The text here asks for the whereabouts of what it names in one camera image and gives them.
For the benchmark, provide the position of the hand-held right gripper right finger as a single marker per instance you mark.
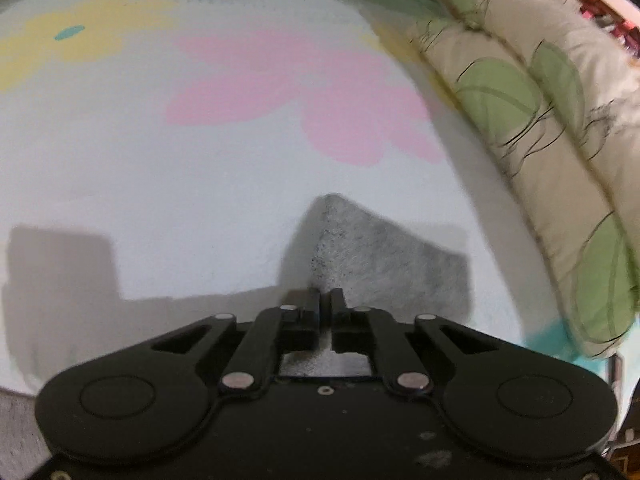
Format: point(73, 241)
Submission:
point(339, 312)

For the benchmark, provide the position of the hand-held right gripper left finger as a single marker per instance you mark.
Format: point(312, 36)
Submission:
point(312, 312)

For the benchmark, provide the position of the grey fleece pants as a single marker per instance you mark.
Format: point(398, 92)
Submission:
point(385, 260)

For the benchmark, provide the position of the flower print bed sheet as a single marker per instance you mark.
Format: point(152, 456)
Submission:
point(150, 160)

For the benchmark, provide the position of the beige leaf print quilt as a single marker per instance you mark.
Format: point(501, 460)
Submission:
point(525, 110)

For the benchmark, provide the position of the red and black clutter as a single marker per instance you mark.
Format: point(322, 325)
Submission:
point(615, 20)

